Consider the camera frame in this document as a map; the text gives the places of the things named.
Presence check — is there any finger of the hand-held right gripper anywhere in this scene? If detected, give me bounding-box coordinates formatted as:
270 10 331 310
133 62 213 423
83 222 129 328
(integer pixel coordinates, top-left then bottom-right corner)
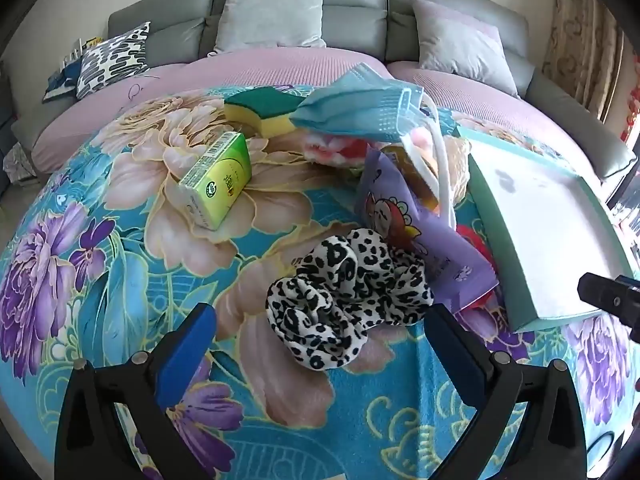
577 272 640 341

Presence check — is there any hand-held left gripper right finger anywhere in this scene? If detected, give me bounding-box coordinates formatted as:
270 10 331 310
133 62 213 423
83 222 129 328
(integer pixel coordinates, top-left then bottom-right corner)
422 304 587 480

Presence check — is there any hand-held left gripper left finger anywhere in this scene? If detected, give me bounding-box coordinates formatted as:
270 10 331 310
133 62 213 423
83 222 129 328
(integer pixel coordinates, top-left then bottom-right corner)
54 302 236 480

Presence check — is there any teal shallow box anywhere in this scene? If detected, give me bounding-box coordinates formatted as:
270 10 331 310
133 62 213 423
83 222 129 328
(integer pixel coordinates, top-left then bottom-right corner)
452 125 633 333

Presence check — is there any red tape roll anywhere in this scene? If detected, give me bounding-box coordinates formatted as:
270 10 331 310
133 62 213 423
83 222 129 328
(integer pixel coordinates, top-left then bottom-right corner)
456 225 493 266

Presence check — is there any leopard print scrunchie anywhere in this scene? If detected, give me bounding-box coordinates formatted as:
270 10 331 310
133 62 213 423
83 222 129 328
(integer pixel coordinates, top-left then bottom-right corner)
266 228 435 371

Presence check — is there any green tissue pack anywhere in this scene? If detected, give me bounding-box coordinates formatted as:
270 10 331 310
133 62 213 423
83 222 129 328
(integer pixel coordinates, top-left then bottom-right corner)
178 131 252 232

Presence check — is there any pink fluffy cloth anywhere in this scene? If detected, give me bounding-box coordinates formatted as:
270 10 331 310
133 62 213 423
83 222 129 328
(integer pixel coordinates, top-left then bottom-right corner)
302 127 441 168

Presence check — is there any yellow green sponge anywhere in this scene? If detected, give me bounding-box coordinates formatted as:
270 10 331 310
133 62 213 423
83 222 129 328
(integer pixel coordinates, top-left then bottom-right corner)
223 85 313 139

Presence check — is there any blue face mask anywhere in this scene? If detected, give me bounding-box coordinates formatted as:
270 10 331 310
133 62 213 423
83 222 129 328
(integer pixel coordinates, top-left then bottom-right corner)
289 63 458 231

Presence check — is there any floral blanket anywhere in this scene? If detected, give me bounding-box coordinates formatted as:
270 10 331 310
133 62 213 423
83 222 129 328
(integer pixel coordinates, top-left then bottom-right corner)
0 85 640 480

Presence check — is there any purple cartoon packet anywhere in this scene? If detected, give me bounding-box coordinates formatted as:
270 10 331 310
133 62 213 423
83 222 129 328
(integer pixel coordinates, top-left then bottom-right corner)
356 147 501 311

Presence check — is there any red window decoration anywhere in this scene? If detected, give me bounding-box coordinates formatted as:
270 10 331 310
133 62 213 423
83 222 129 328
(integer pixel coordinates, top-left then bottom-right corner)
620 100 640 146

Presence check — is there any orange yellow packet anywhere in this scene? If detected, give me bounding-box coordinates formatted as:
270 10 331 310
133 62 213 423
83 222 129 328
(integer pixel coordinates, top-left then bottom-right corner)
385 145 441 216

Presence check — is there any white patterned cloth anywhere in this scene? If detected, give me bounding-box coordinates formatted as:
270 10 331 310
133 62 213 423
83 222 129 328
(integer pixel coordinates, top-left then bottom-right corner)
2 142 38 181

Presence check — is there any beige patterned curtain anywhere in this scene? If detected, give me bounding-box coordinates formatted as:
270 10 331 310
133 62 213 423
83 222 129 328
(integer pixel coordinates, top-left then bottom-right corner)
542 0 626 126

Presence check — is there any pink sofa cover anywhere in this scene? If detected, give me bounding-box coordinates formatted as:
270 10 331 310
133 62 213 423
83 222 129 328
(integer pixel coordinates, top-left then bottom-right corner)
31 47 601 176

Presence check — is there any grey pink pillow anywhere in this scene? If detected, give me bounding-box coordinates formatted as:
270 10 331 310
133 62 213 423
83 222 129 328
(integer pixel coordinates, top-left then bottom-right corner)
410 0 521 99

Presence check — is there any black white patterned pillow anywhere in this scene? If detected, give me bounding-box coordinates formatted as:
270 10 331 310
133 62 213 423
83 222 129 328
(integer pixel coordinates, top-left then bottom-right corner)
76 21 152 100

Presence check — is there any grey sofa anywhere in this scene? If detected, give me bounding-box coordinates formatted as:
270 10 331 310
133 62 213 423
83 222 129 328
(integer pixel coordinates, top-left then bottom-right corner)
10 0 638 186

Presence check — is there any thin dark cord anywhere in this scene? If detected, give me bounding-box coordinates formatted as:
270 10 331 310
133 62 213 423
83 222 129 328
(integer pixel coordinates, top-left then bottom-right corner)
117 72 161 111

